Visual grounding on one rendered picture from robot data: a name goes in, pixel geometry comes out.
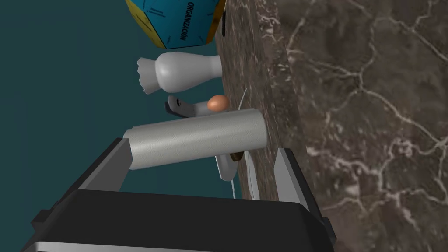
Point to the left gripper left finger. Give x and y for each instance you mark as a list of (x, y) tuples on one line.
[(105, 168)]

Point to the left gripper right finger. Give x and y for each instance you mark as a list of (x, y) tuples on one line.
[(289, 178)]

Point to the white plate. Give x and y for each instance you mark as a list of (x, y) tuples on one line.
[(252, 176)]

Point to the grey paper towel roll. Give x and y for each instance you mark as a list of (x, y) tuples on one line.
[(196, 139)]

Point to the grey spatula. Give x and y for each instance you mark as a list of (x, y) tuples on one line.
[(185, 107)]

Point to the brown egg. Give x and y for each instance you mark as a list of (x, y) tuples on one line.
[(218, 103)]

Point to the white vase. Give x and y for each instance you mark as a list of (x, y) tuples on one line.
[(179, 71)]

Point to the blue and yellow box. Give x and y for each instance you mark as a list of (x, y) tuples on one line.
[(175, 21)]

